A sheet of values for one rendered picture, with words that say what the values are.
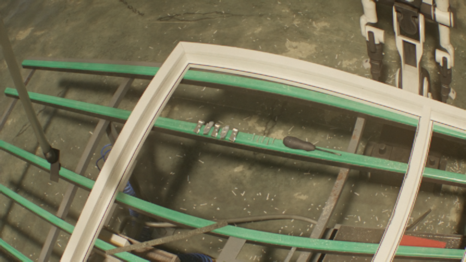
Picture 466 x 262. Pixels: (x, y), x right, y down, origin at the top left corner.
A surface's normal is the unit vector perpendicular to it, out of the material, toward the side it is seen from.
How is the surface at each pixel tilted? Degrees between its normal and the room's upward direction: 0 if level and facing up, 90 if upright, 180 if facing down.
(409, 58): 80
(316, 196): 0
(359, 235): 0
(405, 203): 0
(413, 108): 90
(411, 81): 66
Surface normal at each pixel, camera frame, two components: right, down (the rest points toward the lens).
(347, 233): -0.19, -0.65
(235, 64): -0.40, 0.73
